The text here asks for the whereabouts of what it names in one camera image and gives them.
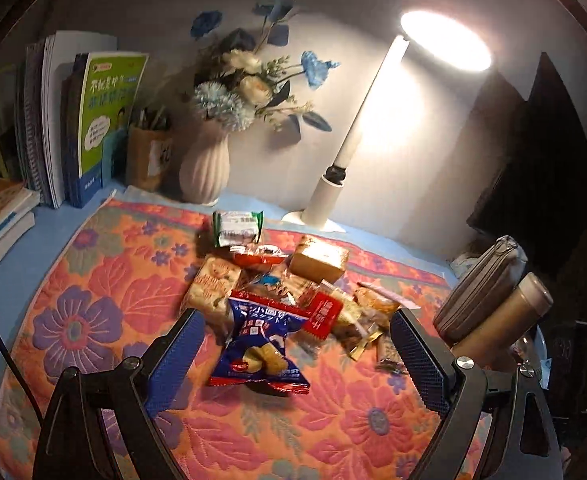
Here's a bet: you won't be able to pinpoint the wooden pen holder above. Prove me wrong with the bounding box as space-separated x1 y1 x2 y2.
127 122 174 192

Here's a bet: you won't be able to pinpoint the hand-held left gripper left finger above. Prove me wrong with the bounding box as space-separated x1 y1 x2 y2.
32 307 206 480

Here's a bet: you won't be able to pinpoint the grey spiral notebook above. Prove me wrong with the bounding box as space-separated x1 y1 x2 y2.
16 40 46 193

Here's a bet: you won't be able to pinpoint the white blue face mask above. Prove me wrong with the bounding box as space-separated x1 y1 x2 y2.
448 254 480 277

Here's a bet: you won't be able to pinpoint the orange snack packet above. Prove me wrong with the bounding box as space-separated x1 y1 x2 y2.
356 287 400 317

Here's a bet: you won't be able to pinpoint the green snack packet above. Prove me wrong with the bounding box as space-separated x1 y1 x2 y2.
212 210 265 248

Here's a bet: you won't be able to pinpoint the blue white artificial flowers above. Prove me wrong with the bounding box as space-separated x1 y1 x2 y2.
190 0 341 133

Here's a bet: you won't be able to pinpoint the gold candy packet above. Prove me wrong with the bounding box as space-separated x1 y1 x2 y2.
348 324 381 362

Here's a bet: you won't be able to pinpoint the cream cover book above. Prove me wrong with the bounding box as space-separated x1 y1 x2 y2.
0 177 41 241

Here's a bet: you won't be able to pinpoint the white desk lamp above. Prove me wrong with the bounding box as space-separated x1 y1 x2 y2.
280 9 494 233

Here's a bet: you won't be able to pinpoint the light blue card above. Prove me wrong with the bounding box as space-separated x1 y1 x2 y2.
102 127 129 188

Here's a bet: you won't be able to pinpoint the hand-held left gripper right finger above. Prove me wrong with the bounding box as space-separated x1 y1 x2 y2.
389 307 564 480

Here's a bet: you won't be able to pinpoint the clear packet with blue print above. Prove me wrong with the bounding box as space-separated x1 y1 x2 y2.
246 270 319 311

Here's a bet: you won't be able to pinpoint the pink sachet strip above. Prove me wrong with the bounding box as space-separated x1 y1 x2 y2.
356 280 421 311

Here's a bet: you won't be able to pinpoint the yellow green book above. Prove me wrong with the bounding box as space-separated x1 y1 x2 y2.
0 65 24 181

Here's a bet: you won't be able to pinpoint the clear plastic container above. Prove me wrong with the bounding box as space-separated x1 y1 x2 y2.
511 327 557 381

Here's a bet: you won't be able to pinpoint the red label clear packet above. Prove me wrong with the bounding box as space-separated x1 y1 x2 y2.
298 280 364 341

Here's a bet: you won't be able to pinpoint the red snack packet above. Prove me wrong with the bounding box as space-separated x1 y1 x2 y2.
228 242 289 268

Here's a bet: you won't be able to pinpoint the small clear candy packet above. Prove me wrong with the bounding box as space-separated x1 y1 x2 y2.
376 342 409 374

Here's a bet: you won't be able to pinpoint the brown thermos bottle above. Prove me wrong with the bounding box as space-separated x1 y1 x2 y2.
451 272 554 361

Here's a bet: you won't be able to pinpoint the bunch of pens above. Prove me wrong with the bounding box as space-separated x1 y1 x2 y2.
133 105 170 131

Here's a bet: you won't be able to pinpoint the floral quilted mat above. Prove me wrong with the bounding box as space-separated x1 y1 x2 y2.
0 195 499 480

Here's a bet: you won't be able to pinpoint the dark monitor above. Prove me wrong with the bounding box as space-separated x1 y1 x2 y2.
466 52 587 281

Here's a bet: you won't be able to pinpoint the blue biscuit packet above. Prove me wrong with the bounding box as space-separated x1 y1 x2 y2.
208 290 314 396

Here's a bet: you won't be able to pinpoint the beige cracker packet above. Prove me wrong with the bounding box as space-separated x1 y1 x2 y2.
180 255 244 326

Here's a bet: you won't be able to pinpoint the brown cake packet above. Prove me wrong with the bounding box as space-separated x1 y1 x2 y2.
290 235 350 286

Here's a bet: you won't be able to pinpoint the grey zip pencil case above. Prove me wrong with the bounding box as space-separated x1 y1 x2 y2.
432 235 529 343

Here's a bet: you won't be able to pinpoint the white ribbed vase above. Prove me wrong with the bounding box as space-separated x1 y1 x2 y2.
179 120 231 206

